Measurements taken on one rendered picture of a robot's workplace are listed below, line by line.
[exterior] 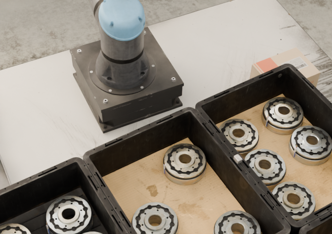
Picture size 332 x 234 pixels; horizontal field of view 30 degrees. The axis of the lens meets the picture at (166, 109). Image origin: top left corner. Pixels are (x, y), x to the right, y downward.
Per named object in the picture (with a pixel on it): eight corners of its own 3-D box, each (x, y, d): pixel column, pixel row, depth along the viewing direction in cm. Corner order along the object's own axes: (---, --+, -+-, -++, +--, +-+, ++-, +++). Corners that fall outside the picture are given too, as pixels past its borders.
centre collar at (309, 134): (297, 139, 153) (298, 137, 152) (312, 130, 155) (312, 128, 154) (311, 152, 150) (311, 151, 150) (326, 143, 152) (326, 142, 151)
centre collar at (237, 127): (224, 130, 154) (225, 128, 154) (241, 123, 156) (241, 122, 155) (234, 144, 151) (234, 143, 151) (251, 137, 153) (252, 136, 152)
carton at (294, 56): (292, 64, 193) (296, 46, 187) (315, 89, 186) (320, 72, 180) (248, 81, 187) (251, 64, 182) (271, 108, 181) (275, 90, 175)
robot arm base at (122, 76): (91, 55, 178) (89, 29, 171) (142, 47, 181) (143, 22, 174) (101, 93, 169) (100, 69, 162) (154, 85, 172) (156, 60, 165)
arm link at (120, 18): (106, 65, 163) (104, 26, 152) (93, 30, 171) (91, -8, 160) (149, 56, 166) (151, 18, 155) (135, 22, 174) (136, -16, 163)
